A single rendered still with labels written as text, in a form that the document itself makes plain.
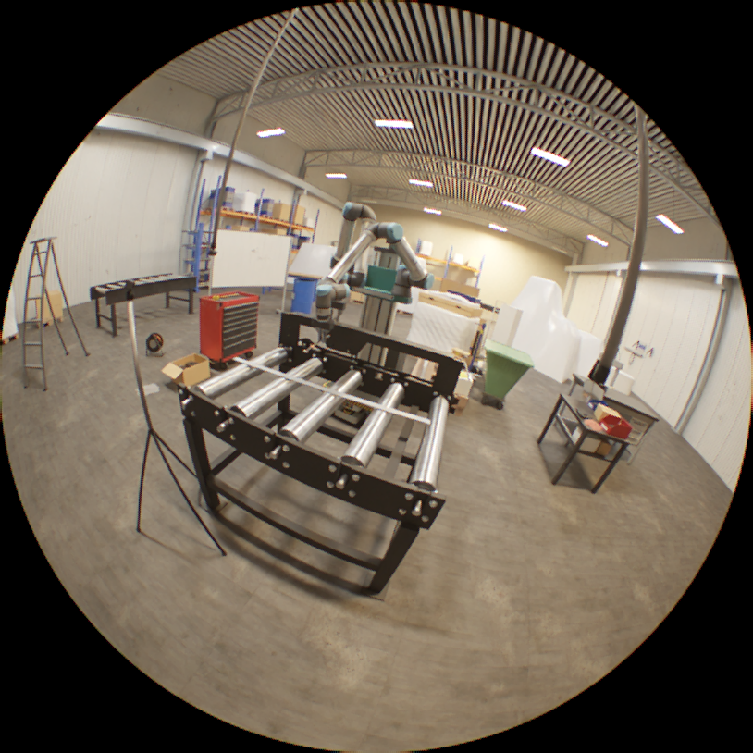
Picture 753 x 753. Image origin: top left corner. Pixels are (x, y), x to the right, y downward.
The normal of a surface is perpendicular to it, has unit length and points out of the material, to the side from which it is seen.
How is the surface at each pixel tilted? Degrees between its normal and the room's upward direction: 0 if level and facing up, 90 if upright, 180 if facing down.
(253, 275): 90
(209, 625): 0
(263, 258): 90
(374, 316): 90
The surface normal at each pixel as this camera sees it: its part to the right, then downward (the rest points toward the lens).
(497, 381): -0.45, 0.45
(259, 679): 0.20, -0.89
